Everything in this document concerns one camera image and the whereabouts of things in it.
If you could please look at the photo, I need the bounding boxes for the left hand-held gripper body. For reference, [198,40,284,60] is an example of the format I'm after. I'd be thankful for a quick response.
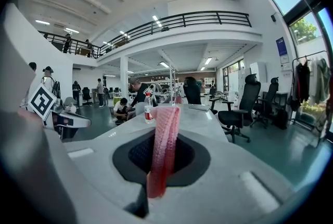
[27,83,79,140]

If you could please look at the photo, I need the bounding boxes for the black clothes rack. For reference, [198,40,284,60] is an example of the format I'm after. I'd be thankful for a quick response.
[290,50,330,147]

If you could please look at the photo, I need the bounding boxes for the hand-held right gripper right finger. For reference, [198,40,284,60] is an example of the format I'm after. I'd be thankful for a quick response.
[148,134,294,224]

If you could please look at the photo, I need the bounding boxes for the silver laptop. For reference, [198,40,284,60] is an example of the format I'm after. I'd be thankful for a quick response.
[188,104,211,112]

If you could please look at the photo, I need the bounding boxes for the pink cloth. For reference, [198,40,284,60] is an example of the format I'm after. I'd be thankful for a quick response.
[146,106,182,199]

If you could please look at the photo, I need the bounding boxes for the clear plastic water bottle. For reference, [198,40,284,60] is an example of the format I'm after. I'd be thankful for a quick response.
[144,92,155,125]

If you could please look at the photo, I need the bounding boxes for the black mezzanine railing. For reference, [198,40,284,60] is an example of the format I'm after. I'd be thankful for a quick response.
[38,10,253,59]

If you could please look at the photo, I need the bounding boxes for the black high-back office chair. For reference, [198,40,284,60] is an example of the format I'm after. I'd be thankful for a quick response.
[217,73,262,144]
[251,77,280,129]

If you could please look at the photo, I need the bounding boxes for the white cabinet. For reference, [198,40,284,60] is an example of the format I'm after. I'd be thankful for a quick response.
[249,61,268,83]

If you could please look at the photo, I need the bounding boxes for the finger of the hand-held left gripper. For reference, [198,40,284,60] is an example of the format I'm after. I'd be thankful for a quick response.
[61,112,92,128]

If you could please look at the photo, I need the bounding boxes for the hanging clothes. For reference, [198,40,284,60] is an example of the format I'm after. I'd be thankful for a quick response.
[289,58,331,111]

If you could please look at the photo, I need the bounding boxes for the metal shelf rack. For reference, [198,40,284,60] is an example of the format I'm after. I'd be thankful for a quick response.
[168,66,181,104]

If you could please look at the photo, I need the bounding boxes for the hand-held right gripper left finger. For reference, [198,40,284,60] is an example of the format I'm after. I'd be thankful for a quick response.
[63,126,156,224]

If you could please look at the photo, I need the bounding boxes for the blue wall poster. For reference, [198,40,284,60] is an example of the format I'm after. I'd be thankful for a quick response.
[275,36,287,57]

